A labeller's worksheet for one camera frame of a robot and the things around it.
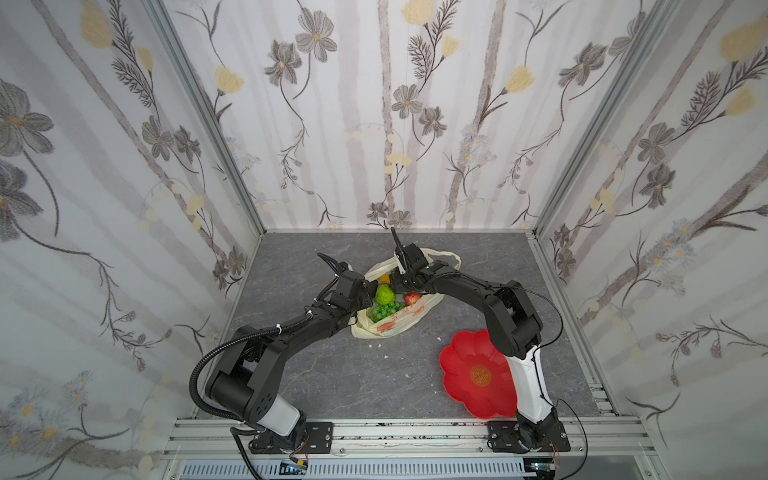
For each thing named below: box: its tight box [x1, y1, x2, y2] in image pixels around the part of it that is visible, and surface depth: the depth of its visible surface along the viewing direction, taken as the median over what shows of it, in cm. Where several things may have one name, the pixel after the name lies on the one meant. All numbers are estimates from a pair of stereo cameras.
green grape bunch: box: [367, 302, 404, 323], surface depth 95 cm
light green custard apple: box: [376, 284, 395, 305], surface depth 97 cm
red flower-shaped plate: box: [439, 330, 517, 419], surface depth 85 cm
